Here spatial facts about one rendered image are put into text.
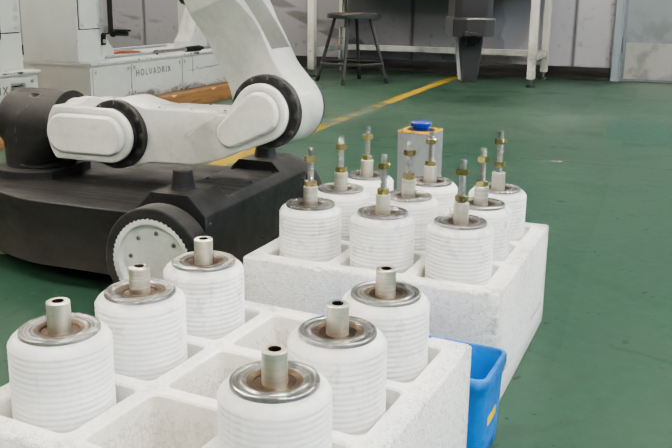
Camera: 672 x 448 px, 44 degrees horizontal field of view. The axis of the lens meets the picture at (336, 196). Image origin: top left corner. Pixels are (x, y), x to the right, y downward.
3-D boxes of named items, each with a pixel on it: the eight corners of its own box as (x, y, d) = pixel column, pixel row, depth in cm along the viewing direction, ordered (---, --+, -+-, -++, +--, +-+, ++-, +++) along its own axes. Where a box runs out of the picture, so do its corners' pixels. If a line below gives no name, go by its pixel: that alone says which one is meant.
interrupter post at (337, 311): (320, 337, 79) (320, 305, 78) (331, 329, 81) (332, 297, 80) (343, 342, 78) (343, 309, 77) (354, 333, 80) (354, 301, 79)
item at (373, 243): (410, 342, 122) (414, 223, 118) (345, 338, 123) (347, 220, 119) (411, 317, 132) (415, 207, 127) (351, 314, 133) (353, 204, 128)
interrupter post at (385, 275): (370, 298, 89) (371, 269, 89) (379, 292, 91) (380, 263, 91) (391, 302, 88) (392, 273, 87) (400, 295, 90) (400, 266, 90)
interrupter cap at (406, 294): (338, 302, 88) (338, 296, 88) (367, 281, 95) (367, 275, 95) (405, 315, 85) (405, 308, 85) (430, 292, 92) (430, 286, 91)
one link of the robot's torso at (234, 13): (253, 165, 159) (121, -37, 160) (291, 150, 175) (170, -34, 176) (313, 122, 153) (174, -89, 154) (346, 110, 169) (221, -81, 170)
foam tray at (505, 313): (243, 366, 130) (242, 256, 126) (342, 289, 165) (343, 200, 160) (491, 418, 115) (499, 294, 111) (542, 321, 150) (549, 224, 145)
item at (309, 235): (274, 325, 128) (273, 211, 124) (285, 303, 137) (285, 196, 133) (336, 329, 127) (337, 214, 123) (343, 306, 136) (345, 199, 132)
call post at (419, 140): (392, 286, 167) (397, 132, 159) (403, 275, 173) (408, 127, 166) (426, 291, 164) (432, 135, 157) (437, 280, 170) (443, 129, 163)
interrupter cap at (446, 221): (425, 227, 117) (426, 222, 117) (444, 215, 124) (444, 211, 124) (477, 234, 114) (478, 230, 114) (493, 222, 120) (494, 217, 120)
